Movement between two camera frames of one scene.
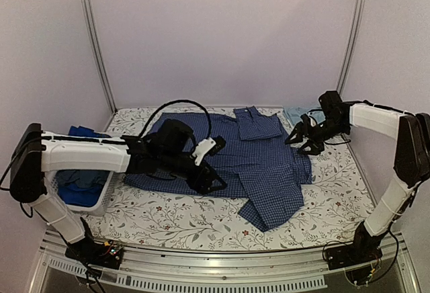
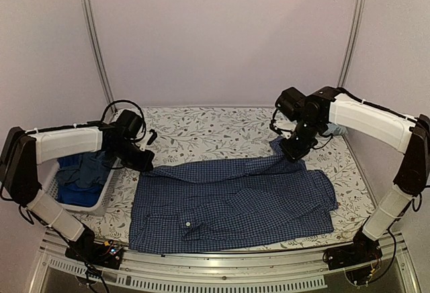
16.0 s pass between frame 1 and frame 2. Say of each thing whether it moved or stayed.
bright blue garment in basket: stayed
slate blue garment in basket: stayed
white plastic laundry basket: stayed
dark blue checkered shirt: moved
